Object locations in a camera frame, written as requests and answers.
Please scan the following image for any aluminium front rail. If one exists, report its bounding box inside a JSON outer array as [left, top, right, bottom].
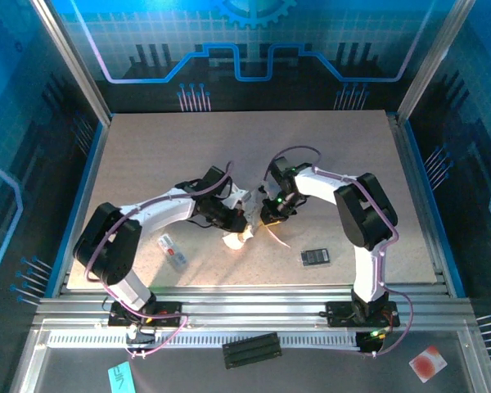
[[31, 284, 482, 329]]

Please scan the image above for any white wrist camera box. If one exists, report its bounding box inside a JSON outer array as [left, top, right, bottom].
[[222, 183, 255, 210], [258, 181, 277, 202]]

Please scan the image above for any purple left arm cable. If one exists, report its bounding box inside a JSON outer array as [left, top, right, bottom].
[[83, 160, 234, 360]]

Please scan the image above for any black flat packet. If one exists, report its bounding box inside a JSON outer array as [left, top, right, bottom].
[[300, 247, 334, 270]]

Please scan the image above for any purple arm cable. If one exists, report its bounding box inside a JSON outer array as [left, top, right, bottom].
[[83, 160, 234, 360], [263, 146, 414, 359]]

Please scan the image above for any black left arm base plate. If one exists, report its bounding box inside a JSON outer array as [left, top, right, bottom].
[[107, 300, 184, 328]]

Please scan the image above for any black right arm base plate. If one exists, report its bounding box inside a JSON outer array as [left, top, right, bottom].
[[325, 300, 401, 328]]

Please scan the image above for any white shoe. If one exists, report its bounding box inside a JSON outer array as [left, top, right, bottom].
[[222, 191, 258, 251]]

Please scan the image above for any aluminium side rail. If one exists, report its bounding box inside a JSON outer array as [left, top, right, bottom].
[[386, 112, 451, 296]]

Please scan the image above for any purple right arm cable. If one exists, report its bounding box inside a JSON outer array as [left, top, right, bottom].
[[263, 146, 414, 359]]

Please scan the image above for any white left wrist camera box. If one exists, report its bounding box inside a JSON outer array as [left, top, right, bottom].
[[222, 183, 255, 210]]

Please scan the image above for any white card with red circle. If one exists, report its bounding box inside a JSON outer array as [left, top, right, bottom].
[[408, 345, 449, 384]]

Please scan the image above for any aluminium corner post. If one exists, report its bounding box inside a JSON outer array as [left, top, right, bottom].
[[394, 0, 478, 126], [30, 0, 114, 126]]

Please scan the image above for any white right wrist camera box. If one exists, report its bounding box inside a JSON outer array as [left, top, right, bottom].
[[258, 181, 277, 202]]

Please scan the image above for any black ridged block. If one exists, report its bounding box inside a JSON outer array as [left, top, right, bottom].
[[222, 332, 283, 370]]

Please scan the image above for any blue table edge strip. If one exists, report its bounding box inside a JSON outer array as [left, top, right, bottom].
[[403, 120, 467, 298], [51, 120, 110, 298]]

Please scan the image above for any teal card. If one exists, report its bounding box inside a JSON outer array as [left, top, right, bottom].
[[107, 360, 135, 393]]

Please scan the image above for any black controller box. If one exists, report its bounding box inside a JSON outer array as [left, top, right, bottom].
[[355, 329, 389, 355]]

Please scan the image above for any white slotted cable duct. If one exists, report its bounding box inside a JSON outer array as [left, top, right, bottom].
[[47, 330, 363, 350]]

